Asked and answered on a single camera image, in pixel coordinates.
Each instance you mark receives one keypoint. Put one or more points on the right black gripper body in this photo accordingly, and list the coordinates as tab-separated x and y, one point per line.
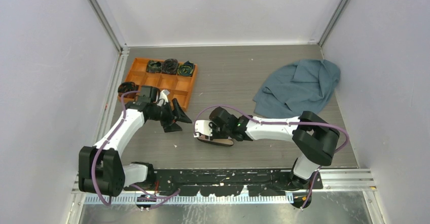
218	133

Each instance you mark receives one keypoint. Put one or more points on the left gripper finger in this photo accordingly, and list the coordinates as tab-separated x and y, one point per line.
178	113
170	126

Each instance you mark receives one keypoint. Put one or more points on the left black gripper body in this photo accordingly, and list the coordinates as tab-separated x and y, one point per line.
163	113

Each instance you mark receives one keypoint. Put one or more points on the black glasses case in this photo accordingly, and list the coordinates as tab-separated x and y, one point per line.
220	142

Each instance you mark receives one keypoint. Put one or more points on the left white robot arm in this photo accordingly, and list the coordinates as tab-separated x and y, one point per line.
101	170

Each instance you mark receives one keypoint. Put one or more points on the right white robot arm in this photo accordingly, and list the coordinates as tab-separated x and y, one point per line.
316	139

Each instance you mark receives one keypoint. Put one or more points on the black orange rolled tie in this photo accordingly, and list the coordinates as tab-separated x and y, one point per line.
127	87

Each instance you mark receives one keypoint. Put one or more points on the orange compartment tray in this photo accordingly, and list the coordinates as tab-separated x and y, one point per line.
179	87

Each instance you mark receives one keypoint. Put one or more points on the dark green rolled tie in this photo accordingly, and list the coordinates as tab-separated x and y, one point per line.
154	66

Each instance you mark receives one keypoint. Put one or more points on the dark brown rolled tie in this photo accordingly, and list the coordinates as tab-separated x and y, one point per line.
170	66

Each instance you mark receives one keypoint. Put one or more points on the green yellow rolled tie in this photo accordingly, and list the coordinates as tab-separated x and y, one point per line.
186	69

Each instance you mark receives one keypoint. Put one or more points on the dark teal cloth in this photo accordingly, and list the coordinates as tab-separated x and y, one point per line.
304	85

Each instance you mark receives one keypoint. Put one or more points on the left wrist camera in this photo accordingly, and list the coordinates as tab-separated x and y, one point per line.
163	97

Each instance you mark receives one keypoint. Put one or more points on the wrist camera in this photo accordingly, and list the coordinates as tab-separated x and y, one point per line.
202	128
163	97

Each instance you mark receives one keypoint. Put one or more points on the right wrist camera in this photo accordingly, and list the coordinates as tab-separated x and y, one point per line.
202	128

